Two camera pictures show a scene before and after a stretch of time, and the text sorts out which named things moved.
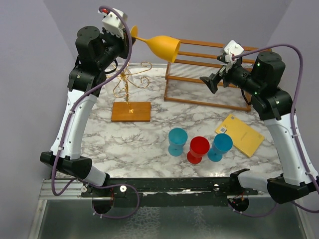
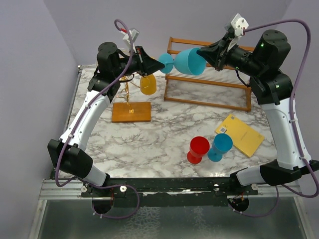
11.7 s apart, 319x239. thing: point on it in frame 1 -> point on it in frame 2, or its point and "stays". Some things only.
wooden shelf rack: [196, 59] stays
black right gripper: [212, 80] -> [216, 54]
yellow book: [244, 138] stays
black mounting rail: [168, 192] stays
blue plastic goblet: [222, 144] stays
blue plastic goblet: [177, 137] -> [186, 60]
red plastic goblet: [199, 146] stays
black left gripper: [124, 43] -> [149, 65]
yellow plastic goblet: [165, 47] -> [148, 84]
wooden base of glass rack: [130, 111] stays
